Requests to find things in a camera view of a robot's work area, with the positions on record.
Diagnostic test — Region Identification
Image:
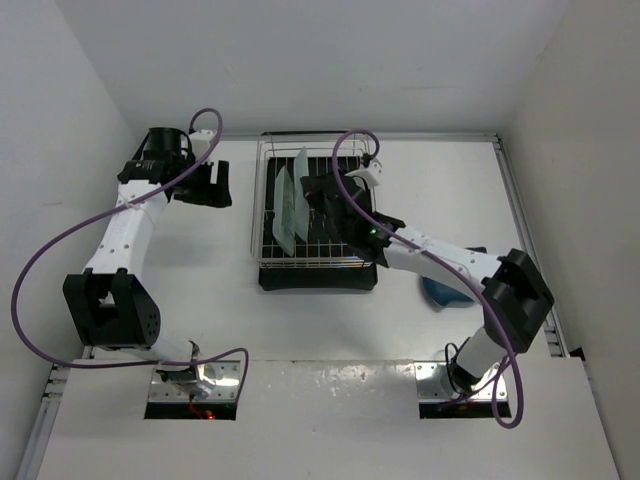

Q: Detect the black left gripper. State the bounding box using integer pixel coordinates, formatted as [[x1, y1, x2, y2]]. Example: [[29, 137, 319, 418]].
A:
[[172, 154, 230, 208]]

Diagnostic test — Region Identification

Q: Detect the light green rectangular plate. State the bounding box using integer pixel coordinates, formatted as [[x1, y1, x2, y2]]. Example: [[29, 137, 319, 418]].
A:
[[272, 167, 296, 257]]

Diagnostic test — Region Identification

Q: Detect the light green plate with berries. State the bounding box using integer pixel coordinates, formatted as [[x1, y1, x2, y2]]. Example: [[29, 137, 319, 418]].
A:
[[293, 147, 310, 242]]

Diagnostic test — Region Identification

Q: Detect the dark blue round plate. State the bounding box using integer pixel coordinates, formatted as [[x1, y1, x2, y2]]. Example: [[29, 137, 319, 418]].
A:
[[422, 244, 489, 309]]

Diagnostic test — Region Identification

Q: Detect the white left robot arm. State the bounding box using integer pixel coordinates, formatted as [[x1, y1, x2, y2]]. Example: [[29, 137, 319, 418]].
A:
[[63, 127, 232, 399]]

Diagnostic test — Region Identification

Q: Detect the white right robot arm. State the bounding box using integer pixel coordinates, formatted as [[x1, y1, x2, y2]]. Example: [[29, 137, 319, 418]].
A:
[[301, 172, 555, 394]]

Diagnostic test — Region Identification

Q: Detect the black drip tray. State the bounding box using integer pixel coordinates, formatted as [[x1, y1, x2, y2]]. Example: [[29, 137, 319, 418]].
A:
[[252, 157, 378, 291]]

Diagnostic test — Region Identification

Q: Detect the metal wire dish rack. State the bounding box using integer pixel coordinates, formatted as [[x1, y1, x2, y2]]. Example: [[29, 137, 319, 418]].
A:
[[251, 130, 368, 268]]

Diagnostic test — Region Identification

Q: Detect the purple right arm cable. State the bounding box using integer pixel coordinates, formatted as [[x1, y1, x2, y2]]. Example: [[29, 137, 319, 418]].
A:
[[332, 129, 524, 429]]

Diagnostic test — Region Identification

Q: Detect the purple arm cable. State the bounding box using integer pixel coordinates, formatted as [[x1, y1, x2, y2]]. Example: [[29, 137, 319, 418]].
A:
[[332, 129, 524, 429], [10, 107, 250, 409]]

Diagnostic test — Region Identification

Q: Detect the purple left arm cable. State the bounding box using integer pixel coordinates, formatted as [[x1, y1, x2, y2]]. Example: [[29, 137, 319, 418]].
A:
[[10, 107, 250, 409]]

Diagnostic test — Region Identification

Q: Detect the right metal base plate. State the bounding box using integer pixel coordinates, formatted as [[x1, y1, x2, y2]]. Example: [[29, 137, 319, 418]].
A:
[[414, 361, 507, 404]]

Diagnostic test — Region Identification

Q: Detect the metal base plate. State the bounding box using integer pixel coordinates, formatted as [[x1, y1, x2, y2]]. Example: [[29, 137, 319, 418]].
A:
[[414, 361, 507, 404], [148, 361, 242, 404]]

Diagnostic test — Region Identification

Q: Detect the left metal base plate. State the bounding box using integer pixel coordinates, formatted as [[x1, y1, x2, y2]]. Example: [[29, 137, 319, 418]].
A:
[[148, 361, 242, 404]]

